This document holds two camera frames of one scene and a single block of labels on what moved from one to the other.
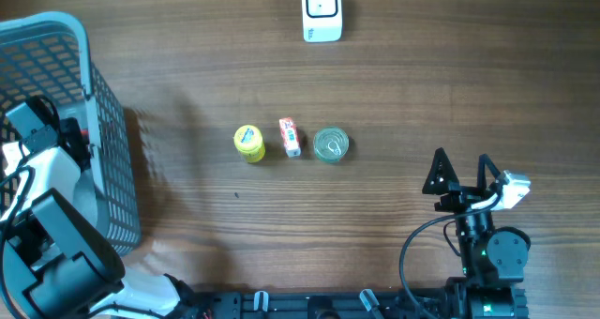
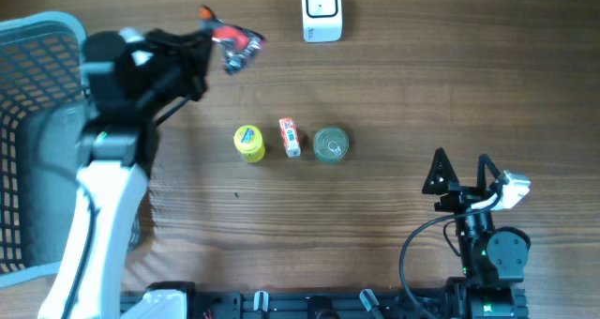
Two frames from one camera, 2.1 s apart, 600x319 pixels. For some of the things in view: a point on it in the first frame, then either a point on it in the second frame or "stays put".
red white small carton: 290,136 stays put
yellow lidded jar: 248,141 stays put
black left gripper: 69,124 to 186,52
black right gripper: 461,196 stays put
